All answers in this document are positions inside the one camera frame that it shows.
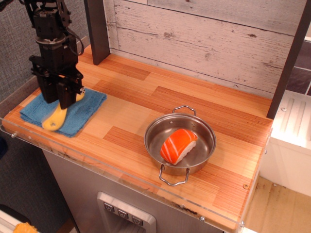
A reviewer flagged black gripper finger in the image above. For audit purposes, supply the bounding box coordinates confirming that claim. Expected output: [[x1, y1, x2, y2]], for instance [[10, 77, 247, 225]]
[[37, 75, 59, 103], [57, 83, 82, 109]]

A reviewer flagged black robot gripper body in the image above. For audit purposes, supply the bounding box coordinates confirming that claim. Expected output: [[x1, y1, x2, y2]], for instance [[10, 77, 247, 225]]
[[30, 36, 84, 94]]

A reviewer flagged yellow dish brush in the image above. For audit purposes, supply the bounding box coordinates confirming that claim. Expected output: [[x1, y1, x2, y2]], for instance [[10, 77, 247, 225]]
[[41, 87, 86, 132]]

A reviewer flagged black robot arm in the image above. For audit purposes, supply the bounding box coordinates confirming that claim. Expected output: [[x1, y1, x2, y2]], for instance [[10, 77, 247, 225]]
[[24, 0, 84, 109]]

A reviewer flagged blue folded towel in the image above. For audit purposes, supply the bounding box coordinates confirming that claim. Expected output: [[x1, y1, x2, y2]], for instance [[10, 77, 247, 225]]
[[20, 89, 107, 137]]

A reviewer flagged clear acrylic edge guard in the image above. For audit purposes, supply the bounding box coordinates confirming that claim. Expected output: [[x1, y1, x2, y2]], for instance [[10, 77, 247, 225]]
[[2, 118, 246, 233]]

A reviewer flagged toy salmon sushi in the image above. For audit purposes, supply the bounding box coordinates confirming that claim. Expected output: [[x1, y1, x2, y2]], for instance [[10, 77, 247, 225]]
[[160, 129, 198, 165]]

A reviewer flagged small steel pot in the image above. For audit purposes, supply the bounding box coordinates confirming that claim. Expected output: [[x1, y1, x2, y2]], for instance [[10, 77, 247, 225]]
[[144, 106, 216, 186]]

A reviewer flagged silver dispenser panel with buttons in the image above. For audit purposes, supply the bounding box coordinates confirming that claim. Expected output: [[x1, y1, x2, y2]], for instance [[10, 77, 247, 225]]
[[97, 192, 157, 233]]

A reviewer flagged orange object bottom left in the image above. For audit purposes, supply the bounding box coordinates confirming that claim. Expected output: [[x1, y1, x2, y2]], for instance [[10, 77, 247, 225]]
[[13, 222, 38, 233]]

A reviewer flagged white toy sink unit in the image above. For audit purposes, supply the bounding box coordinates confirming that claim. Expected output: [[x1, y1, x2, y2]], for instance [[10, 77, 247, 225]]
[[259, 36, 311, 196]]

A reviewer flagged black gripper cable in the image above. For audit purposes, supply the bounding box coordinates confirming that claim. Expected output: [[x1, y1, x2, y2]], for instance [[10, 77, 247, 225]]
[[64, 26, 85, 56]]

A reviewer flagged dark right shelf post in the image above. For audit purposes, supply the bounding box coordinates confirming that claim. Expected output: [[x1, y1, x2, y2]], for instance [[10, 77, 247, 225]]
[[266, 0, 311, 119]]

